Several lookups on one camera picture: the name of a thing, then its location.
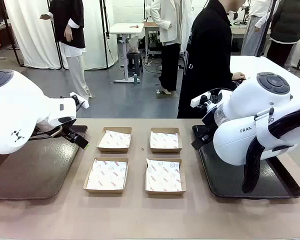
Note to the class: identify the white hanging coat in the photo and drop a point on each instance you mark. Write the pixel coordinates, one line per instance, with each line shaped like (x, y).
(186, 30)

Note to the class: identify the small grey bottle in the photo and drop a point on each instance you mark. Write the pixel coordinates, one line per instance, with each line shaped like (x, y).
(135, 79)

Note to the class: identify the mannequin in black top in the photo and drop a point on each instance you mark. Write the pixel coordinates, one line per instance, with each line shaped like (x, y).
(70, 30)

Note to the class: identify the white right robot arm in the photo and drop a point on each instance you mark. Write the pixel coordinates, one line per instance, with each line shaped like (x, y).
(252, 105)

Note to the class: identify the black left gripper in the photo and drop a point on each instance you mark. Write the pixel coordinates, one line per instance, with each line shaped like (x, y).
(70, 129)

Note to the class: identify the white backdrop curtain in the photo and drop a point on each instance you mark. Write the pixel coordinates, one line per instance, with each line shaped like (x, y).
(30, 37)

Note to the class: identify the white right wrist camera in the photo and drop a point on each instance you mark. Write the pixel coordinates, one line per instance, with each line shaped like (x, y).
(197, 100)

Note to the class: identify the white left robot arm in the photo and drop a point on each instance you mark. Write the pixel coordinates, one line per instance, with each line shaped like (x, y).
(15, 112)

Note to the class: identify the black light stand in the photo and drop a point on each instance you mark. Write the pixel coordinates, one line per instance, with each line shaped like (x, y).
(105, 32)

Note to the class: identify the kraft paper food box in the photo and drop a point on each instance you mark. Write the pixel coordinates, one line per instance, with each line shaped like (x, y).
(103, 191)
(113, 149)
(165, 193)
(165, 150)

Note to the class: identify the person's left hand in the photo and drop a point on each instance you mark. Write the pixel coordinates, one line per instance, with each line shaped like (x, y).
(238, 75)

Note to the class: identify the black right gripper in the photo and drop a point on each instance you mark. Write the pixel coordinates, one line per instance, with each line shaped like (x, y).
(208, 128)

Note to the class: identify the white bag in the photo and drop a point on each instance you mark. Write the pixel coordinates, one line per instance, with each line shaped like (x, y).
(133, 45)

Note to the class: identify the person in black shirt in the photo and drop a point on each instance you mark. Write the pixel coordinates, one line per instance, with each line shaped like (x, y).
(207, 50)

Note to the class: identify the white standing desk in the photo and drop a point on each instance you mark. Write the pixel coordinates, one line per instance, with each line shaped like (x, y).
(125, 28)

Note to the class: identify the white side table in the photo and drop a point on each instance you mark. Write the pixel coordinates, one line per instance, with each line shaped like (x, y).
(277, 67)

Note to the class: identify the large black serving tray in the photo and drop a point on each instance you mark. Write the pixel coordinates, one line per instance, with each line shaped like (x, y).
(227, 180)

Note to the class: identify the black slanted pole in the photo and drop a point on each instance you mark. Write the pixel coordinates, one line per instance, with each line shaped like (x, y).
(266, 30)

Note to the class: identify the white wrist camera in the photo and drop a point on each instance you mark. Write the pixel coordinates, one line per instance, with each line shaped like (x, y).
(83, 105)
(197, 100)

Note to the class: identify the person in dark green jacket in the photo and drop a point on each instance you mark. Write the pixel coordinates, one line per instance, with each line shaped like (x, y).
(287, 22)

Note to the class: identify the black stool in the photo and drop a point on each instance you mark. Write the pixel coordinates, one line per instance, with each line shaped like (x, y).
(134, 56)

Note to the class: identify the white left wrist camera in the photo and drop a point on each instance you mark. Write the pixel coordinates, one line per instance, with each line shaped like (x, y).
(83, 105)

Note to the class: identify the brown plastic serving tray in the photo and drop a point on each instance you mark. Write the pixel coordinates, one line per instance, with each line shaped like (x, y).
(40, 170)

